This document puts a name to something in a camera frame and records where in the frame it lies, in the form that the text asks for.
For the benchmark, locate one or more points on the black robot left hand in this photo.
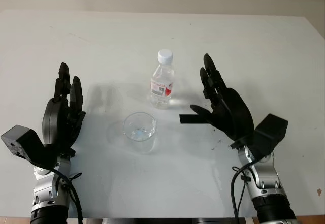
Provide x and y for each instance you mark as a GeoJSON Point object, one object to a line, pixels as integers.
{"type": "Point", "coordinates": [54, 122]}

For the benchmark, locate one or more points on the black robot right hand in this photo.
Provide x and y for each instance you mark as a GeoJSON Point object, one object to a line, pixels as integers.
{"type": "Point", "coordinates": [234, 114]}

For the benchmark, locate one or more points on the clear plastic water bottle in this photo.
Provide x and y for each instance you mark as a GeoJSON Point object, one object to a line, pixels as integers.
{"type": "Point", "coordinates": [161, 87]}

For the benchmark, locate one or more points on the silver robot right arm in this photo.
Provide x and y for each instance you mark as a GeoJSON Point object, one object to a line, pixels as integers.
{"type": "Point", "coordinates": [269, 183]}

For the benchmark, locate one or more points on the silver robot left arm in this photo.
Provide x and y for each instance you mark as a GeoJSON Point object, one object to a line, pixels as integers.
{"type": "Point", "coordinates": [48, 191]}

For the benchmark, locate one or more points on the black tape strip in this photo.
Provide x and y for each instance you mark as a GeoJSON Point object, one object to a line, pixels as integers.
{"type": "Point", "coordinates": [188, 119]}

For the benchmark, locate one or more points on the clear glass bowl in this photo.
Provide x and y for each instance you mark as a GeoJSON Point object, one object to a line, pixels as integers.
{"type": "Point", "coordinates": [139, 132]}

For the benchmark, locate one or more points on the dark robot torso edge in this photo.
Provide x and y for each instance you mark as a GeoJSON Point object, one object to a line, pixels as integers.
{"type": "Point", "coordinates": [213, 221]}

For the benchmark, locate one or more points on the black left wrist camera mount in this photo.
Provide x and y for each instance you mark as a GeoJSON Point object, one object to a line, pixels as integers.
{"type": "Point", "coordinates": [24, 140]}

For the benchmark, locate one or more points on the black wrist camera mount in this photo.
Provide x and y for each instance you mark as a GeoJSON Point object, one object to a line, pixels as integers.
{"type": "Point", "coordinates": [24, 140]}
{"type": "Point", "coordinates": [270, 132]}

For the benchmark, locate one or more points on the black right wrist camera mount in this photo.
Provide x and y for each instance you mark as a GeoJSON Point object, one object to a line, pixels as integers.
{"type": "Point", "coordinates": [270, 132]}

